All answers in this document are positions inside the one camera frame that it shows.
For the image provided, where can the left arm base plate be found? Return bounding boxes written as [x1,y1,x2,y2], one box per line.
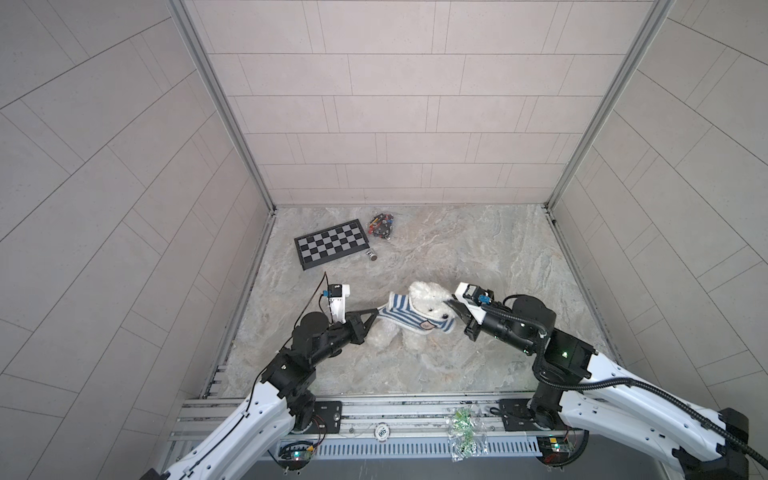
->
[290,401,343,435]

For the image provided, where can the black corrugated cable hose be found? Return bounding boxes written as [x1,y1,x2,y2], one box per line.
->
[485,293,768,472]

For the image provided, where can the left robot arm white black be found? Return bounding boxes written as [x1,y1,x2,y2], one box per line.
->
[142,308,379,479]

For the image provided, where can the bag of colourful small pieces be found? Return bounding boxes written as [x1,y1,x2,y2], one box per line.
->
[367,213,394,240]

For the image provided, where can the right green circuit board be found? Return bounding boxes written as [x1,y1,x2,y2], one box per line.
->
[536,436,572,465]

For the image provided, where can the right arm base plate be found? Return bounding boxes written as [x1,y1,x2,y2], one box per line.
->
[497,399,567,432]

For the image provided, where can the left green circuit board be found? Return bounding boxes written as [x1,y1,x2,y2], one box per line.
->
[276,440,317,472]

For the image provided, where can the aluminium front rail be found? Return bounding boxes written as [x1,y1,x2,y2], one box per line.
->
[167,391,667,443]

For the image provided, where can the white teddy bear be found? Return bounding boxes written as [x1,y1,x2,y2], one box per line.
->
[366,281,458,351]

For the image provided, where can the black white chessboard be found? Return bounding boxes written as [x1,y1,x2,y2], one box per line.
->
[294,219,369,270]

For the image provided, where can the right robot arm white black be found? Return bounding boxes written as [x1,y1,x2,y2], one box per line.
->
[445,283,767,479]

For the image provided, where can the blue white striped shirt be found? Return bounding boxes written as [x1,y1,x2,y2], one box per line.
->
[378,292,456,335]

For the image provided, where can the clear bag green parts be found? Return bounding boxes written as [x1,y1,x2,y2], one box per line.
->
[447,407,489,462]

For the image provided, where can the green circuit board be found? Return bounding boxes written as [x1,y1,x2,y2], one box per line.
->
[536,436,572,465]
[276,440,317,472]

